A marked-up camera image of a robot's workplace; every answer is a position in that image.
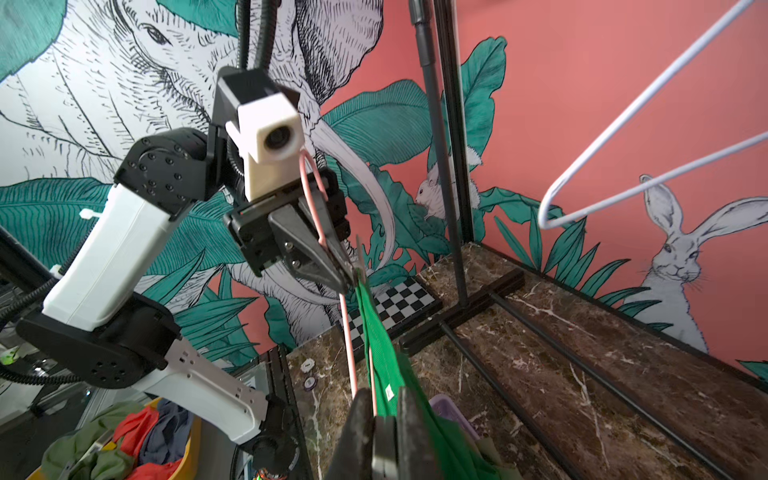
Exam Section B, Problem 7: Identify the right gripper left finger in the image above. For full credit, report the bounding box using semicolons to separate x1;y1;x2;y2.
325;388;374;480

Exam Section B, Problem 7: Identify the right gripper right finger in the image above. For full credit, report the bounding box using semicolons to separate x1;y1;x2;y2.
396;386;443;480

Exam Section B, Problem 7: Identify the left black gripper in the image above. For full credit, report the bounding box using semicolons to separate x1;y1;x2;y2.
224;168;354;294

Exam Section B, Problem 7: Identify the green tank top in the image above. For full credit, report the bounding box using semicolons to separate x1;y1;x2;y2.
355;282;521;479

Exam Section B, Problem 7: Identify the olive tank top grey trim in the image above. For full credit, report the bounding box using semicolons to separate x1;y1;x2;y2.
475;437;523;480

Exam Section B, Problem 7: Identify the pink wire hanger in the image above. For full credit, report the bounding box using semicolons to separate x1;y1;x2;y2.
298;149;380;418

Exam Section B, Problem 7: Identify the white wire hanger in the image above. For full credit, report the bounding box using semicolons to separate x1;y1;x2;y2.
538;1;767;229

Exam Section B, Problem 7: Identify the lavender plastic basket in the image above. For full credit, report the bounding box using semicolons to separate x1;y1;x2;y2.
429;394;480;441

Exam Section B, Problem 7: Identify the checkerboard calibration plate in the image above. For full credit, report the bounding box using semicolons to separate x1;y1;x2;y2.
349;276;443;362

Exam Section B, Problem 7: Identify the black clothes rack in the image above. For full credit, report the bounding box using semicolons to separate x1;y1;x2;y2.
401;1;767;479

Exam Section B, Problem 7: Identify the yellow bin of clothes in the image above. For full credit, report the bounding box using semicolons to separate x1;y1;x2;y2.
29;399;201;479

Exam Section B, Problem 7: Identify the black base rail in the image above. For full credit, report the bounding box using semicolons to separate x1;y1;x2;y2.
230;344;316;480

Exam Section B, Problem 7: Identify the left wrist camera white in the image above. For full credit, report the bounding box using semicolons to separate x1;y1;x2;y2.
212;67;305;201

